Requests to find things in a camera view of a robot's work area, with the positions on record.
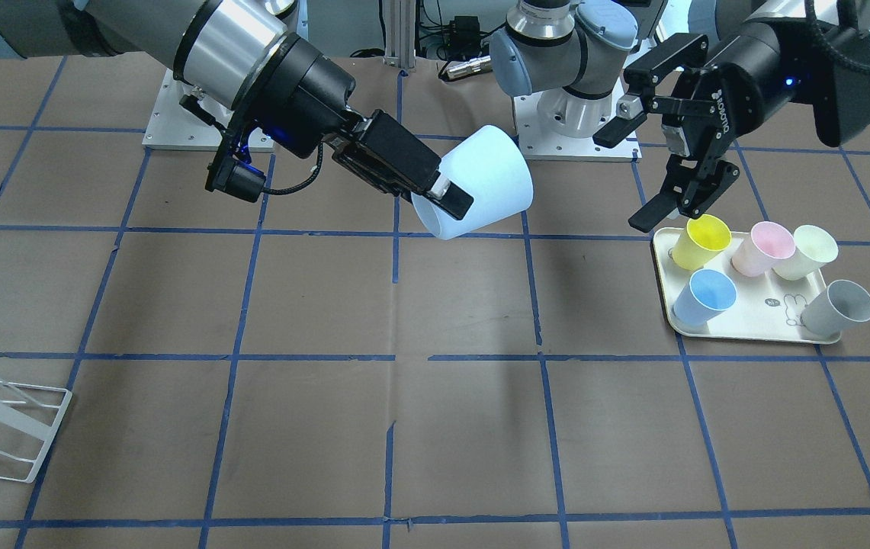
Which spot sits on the pink plastic cup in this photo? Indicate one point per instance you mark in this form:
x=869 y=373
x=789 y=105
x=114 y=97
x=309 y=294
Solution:
x=766 y=245

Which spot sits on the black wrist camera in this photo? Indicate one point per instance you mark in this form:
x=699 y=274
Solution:
x=235 y=177

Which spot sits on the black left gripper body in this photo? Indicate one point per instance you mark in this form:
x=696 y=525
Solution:
x=756 y=70

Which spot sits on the cream plastic tray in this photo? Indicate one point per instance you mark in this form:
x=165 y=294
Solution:
x=768 y=308

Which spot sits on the light blue plastic cup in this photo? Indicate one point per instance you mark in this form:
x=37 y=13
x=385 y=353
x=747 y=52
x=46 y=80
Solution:
x=491 y=169

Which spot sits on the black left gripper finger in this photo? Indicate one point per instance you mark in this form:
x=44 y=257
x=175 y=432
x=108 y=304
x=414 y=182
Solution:
x=657 y=209
x=617 y=129

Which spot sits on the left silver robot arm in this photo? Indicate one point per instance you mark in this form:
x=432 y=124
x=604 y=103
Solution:
x=583 y=48

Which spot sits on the grey plastic cup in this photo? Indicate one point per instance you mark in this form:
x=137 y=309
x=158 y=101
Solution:
x=843 y=305

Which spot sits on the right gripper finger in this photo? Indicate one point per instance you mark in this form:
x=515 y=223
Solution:
x=450 y=198

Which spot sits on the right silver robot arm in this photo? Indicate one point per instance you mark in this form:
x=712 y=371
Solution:
x=249 y=71

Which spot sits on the pale green plastic cup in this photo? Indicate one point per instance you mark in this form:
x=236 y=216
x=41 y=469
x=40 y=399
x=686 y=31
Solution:
x=815 y=248

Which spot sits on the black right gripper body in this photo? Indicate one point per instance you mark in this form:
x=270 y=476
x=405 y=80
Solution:
x=314 y=90

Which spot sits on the yellow plastic cup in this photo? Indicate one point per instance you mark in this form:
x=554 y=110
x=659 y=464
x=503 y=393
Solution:
x=702 y=239

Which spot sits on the aluminium frame post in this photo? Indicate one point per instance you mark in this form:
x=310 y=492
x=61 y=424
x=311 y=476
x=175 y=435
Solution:
x=400 y=33

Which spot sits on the black power adapter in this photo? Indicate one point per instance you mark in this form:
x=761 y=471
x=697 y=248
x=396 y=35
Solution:
x=464 y=34

